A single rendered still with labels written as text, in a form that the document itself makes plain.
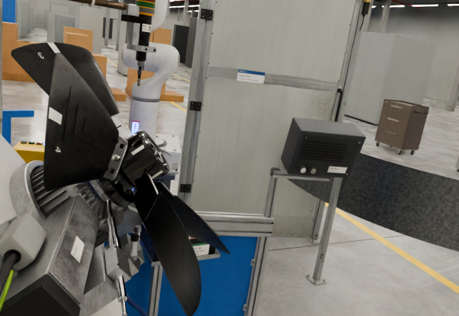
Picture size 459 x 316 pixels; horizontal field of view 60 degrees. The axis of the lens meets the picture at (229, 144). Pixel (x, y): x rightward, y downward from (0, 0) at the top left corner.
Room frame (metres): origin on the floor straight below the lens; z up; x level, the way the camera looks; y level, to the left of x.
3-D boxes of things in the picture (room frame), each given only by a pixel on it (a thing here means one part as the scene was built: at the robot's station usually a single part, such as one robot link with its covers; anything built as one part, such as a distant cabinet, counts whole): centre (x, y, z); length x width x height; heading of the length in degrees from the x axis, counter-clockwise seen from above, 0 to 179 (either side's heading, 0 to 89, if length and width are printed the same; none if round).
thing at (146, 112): (1.68, 0.38, 1.12); 0.19 x 0.19 x 0.18
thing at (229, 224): (1.35, 0.23, 0.82); 0.90 x 0.04 x 0.08; 104
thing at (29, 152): (1.25, 0.61, 1.02); 0.16 x 0.10 x 0.11; 104
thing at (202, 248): (1.20, 0.12, 0.85); 0.22 x 0.17 x 0.07; 120
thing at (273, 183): (1.45, -0.19, 0.96); 0.03 x 0.03 x 0.20; 14
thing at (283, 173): (1.47, -0.29, 1.04); 0.24 x 0.03 x 0.03; 104
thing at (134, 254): (0.86, 0.19, 0.99); 0.02 x 0.02 x 0.06
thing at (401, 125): (7.24, -3.05, 0.45); 0.68 x 0.47 x 0.90; 30
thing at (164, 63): (1.68, 0.35, 1.33); 0.19 x 0.12 x 0.24; 98
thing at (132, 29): (0.97, 0.25, 1.49); 0.09 x 0.07 x 0.10; 139
